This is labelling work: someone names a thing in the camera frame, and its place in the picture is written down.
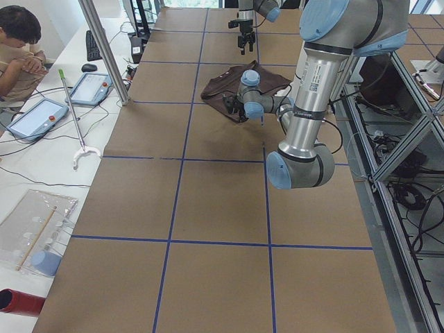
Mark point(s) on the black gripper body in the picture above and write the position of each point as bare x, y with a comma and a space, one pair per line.
246, 28
238, 107

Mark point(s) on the dark brown t-shirt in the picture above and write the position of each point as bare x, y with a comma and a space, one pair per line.
253, 85

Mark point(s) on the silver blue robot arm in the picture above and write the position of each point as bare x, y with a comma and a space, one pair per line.
332, 31
268, 9

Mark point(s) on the black box white label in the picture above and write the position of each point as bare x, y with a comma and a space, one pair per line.
137, 49

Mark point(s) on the far blue teach pendant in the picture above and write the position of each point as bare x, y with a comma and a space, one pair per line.
91, 89

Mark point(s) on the blue teach pendant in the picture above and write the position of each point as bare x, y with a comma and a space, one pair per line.
91, 89
38, 120

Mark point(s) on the black keyboard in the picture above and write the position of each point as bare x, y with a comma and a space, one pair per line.
92, 49

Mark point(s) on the black computer mouse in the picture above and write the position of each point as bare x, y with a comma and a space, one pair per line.
88, 67

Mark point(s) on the reacher grabber stick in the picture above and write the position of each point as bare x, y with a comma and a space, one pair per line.
84, 149

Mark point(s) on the near blue teach pendant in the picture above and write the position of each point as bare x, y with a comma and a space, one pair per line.
38, 120

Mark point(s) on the seated person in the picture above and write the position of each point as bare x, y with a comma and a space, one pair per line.
22, 59

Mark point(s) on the wooden stick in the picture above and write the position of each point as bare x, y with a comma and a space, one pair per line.
35, 239

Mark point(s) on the blue cap cylinder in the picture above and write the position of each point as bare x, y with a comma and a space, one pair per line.
46, 262

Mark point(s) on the red cylinder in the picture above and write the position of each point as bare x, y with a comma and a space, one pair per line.
20, 303

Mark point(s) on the aluminium frame post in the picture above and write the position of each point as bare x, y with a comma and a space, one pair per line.
93, 21

